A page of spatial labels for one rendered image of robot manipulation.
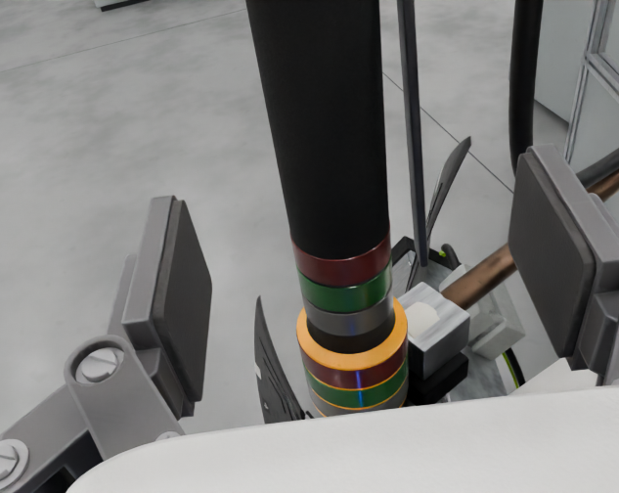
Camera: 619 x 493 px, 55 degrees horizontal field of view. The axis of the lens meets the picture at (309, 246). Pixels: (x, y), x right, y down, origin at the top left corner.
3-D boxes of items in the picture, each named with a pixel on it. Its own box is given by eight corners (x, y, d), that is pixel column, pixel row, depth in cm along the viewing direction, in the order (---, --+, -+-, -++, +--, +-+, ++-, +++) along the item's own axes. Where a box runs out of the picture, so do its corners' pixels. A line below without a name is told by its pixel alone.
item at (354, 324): (352, 258, 24) (350, 236, 23) (412, 302, 22) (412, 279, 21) (287, 301, 23) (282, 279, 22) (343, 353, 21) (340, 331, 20)
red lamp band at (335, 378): (358, 289, 26) (356, 269, 25) (430, 345, 23) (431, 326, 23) (279, 342, 25) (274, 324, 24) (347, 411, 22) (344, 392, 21)
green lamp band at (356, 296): (350, 234, 23) (347, 209, 22) (412, 278, 21) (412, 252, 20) (281, 278, 22) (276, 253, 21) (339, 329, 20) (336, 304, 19)
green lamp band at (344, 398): (360, 307, 27) (358, 290, 26) (430, 365, 24) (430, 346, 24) (284, 361, 25) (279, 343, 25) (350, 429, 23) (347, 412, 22)
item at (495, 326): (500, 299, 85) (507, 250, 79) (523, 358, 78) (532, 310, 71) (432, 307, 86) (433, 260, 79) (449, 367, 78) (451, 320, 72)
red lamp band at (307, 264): (347, 208, 22) (344, 182, 21) (412, 250, 20) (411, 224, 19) (275, 252, 21) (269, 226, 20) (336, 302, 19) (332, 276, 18)
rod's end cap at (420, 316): (415, 320, 28) (415, 291, 27) (446, 344, 27) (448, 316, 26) (384, 343, 28) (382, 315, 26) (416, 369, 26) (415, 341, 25)
